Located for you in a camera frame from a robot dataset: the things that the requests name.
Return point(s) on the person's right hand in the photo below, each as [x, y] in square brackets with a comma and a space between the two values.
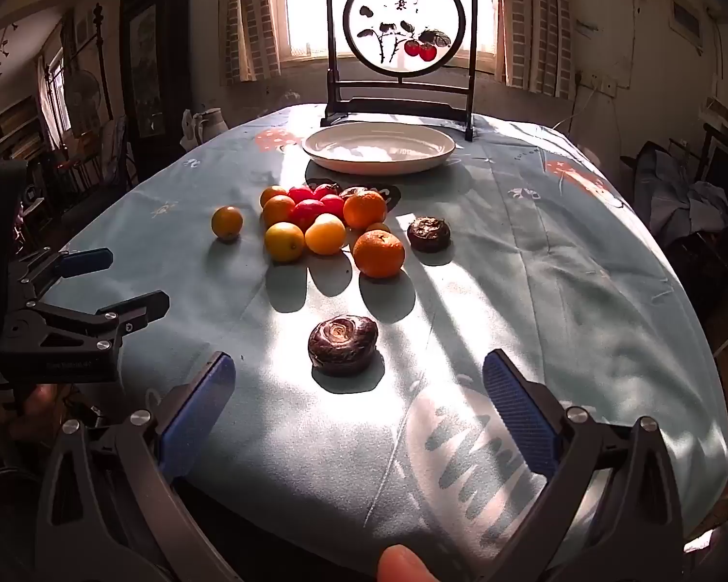
[400, 565]

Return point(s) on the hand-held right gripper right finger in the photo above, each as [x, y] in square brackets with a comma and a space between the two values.
[519, 418]

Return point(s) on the standing fan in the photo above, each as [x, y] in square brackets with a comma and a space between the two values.
[84, 97]

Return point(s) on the brick pattern curtain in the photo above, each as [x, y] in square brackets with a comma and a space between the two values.
[531, 24]
[249, 18]

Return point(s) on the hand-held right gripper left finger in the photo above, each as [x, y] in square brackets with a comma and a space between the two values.
[197, 418]

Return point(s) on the pile of clothes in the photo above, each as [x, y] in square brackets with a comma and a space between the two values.
[685, 200]

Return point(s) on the small orange tangerine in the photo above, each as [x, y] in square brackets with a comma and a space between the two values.
[227, 222]
[278, 212]
[273, 194]

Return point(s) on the bright window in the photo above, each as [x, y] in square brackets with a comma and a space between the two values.
[306, 6]

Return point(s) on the wall vent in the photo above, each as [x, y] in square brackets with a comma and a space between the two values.
[684, 18]

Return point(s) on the white oval plate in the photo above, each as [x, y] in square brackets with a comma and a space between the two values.
[379, 147]

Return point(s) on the white wall socket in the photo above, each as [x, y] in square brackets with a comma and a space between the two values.
[594, 82]

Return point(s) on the large mandarin orange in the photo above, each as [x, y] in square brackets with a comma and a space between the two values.
[364, 209]
[379, 253]

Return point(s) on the dark passion fruit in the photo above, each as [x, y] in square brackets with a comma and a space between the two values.
[429, 234]

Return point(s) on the wall bookshelf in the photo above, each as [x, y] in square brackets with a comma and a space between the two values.
[12, 133]

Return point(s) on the white jug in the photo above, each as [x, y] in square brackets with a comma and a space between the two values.
[209, 124]

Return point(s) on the yellow citrus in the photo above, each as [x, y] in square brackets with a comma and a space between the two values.
[325, 234]
[284, 242]

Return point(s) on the dark wooden cabinet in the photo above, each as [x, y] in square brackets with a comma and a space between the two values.
[155, 66]

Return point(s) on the dark coat stand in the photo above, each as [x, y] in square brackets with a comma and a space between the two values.
[100, 60]

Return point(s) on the dark water chestnut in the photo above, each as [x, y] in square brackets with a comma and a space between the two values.
[343, 344]
[355, 191]

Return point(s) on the painted round table screen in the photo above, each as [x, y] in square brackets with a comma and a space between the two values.
[400, 30]

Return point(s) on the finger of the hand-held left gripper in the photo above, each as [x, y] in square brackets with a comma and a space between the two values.
[133, 309]
[85, 260]

